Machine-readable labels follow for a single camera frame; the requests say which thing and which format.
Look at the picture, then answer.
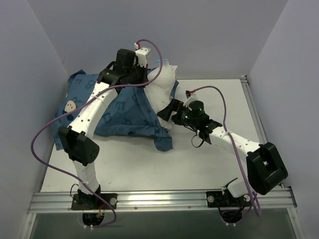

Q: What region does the blue cartoon pillowcase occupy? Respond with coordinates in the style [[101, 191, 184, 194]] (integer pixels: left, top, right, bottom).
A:
[[52, 70, 173, 152]]

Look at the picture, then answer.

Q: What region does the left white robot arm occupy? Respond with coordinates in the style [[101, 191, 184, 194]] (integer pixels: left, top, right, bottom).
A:
[[58, 47, 151, 209]]

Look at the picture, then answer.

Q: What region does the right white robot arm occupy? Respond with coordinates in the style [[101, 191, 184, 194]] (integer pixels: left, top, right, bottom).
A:
[[157, 99, 288, 206]]

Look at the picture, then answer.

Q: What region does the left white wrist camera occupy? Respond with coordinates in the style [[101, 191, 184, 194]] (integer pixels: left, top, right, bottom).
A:
[[135, 47, 151, 68]]

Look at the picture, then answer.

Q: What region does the aluminium right side rail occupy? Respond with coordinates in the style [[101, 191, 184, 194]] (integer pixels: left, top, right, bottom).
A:
[[240, 76, 288, 195]]

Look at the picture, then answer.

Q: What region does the aluminium rail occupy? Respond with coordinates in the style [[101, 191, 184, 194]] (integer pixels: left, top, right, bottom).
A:
[[240, 76, 288, 195], [27, 186, 297, 214]]

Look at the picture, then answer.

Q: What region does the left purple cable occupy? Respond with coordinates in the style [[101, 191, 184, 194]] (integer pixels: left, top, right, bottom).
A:
[[31, 38, 164, 227]]

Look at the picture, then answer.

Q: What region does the purple cable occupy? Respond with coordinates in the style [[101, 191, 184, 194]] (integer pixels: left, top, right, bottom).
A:
[[186, 86, 262, 217], [31, 38, 164, 227]]

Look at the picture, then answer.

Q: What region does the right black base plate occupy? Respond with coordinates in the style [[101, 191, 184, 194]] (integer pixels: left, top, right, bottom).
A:
[[206, 190, 251, 208]]

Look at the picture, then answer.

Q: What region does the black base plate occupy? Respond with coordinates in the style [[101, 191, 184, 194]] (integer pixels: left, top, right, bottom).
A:
[[206, 190, 251, 208], [71, 192, 118, 211]]

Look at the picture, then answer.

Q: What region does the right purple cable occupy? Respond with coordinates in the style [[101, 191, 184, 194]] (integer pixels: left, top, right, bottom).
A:
[[186, 86, 262, 217]]

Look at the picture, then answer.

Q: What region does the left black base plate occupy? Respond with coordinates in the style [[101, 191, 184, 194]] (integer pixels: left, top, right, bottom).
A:
[[71, 192, 118, 211]]

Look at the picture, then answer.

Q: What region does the aluminium front rail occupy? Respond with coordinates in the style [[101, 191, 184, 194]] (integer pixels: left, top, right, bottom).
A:
[[27, 186, 297, 214]]

